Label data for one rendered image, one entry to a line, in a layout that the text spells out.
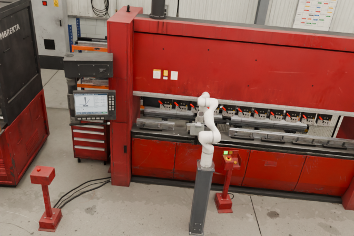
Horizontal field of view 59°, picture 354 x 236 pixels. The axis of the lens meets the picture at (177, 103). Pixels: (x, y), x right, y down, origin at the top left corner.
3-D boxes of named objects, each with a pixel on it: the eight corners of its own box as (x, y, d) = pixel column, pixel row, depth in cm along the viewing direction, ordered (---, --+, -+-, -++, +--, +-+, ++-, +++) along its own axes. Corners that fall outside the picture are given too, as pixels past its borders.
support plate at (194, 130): (189, 135, 385) (189, 134, 385) (190, 124, 409) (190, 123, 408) (204, 136, 385) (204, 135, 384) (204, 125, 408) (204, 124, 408)
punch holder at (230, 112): (222, 115, 397) (224, 104, 389) (222, 112, 404) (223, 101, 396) (234, 117, 396) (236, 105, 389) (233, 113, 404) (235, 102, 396)
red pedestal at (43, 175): (37, 230, 363) (27, 175, 324) (47, 214, 385) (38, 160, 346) (54, 232, 362) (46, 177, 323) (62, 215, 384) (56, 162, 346)
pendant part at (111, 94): (75, 121, 347) (72, 92, 330) (76, 115, 357) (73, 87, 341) (116, 119, 356) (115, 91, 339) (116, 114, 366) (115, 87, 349)
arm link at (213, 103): (204, 144, 320) (219, 144, 322) (206, 140, 309) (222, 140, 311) (202, 100, 341) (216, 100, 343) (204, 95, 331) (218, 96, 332)
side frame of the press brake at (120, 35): (111, 185, 436) (106, 20, 329) (124, 149, 512) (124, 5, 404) (128, 187, 436) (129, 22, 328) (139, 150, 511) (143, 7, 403)
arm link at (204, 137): (214, 154, 321) (217, 135, 310) (196, 154, 320) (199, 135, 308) (212, 147, 332) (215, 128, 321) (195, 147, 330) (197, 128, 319)
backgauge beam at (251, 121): (143, 116, 437) (143, 110, 432) (144, 111, 450) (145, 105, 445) (307, 133, 432) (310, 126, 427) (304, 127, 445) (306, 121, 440)
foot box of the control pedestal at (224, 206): (218, 213, 406) (219, 206, 401) (214, 199, 428) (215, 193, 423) (233, 213, 409) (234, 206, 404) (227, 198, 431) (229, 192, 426)
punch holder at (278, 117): (269, 120, 395) (272, 109, 388) (268, 117, 403) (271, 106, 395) (281, 121, 395) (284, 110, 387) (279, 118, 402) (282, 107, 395)
